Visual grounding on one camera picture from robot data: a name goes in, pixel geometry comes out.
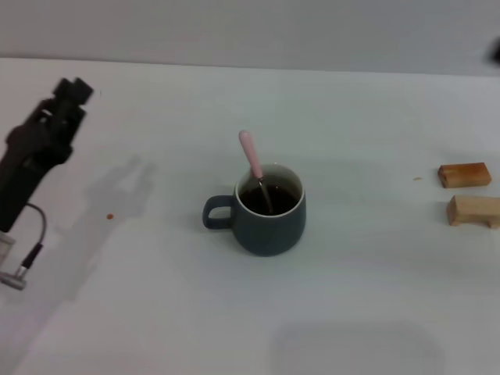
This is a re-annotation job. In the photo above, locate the dark grey ceramic coffee cup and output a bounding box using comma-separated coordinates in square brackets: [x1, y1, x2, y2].
[202, 162, 308, 258]

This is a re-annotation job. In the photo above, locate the black cable with metal plug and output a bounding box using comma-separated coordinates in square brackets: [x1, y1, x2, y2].
[0, 202, 48, 292]

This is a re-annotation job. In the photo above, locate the plain light wooden block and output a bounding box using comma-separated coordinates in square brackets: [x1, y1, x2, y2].
[447, 195, 500, 230]

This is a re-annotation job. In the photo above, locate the pink handled metal spoon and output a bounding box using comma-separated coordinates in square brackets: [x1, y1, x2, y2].
[237, 129, 275, 216]

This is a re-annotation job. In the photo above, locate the stained wooden block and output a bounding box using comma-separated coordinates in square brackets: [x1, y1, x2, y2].
[437, 162, 491, 189]

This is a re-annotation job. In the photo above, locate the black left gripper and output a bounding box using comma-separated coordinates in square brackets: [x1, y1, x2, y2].
[0, 77, 95, 234]

